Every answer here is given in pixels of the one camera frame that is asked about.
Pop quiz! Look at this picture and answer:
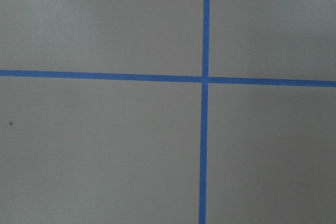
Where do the blue tape grid lines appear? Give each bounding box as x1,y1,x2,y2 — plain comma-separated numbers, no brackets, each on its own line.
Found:
1,0,335,223

